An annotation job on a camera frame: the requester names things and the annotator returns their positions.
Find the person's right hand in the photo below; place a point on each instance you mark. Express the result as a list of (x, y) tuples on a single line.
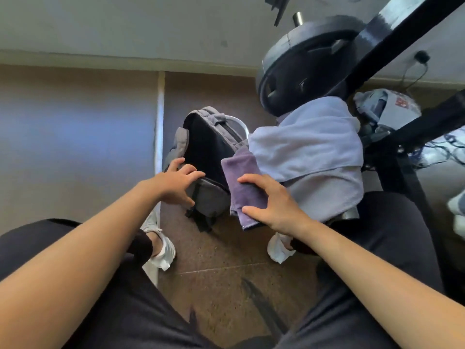
[(283, 210)]

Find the person's left hand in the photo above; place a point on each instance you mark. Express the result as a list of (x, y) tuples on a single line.
[(174, 185)]

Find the grey towel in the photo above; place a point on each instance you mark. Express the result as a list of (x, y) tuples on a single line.
[(327, 196)]

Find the grey backpack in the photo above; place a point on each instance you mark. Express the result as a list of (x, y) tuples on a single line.
[(203, 149)]

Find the dark purple towel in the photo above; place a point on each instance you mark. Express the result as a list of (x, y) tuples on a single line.
[(241, 170)]

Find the pale lavender towel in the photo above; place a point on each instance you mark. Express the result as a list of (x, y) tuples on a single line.
[(308, 141)]

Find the person's right forearm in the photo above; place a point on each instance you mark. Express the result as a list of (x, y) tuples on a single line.
[(381, 279)]

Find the person's left forearm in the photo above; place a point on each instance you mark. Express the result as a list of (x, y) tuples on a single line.
[(72, 268)]

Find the white right shoe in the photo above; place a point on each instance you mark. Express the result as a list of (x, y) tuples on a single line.
[(278, 250)]

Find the white shoe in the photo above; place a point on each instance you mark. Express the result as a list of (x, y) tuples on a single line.
[(278, 250), (165, 250)]

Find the pale floor divider strip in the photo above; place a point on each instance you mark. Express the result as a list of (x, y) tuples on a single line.
[(160, 123)]

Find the white left shoe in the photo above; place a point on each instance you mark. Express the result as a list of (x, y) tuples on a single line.
[(165, 250)]

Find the silver plate holder bar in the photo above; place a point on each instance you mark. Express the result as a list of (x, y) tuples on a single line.
[(350, 214)]

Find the black weight plate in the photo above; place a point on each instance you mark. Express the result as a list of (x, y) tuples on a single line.
[(290, 76)]

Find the white printed bag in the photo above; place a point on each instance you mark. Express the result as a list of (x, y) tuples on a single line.
[(399, 109)]

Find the black open window sash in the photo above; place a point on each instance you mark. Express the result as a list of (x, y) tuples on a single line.
[(279, 7)]

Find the black weight machine frame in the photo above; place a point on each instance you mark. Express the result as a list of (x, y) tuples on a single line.
[(392, 167)]

